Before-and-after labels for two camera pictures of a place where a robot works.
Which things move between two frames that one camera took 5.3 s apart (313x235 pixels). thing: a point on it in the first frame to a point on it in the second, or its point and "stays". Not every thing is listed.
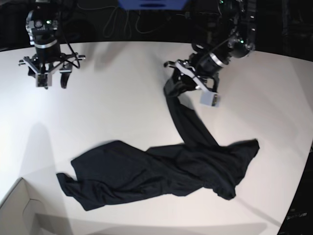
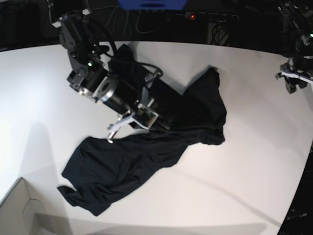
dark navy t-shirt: x=118 y=173 to x=100 y=169
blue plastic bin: x=152 y=5 stays
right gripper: x=186 y=68 to x=293 y=77
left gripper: x=64 y=65 to x=124 y=98
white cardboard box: x=19 y=215 stays
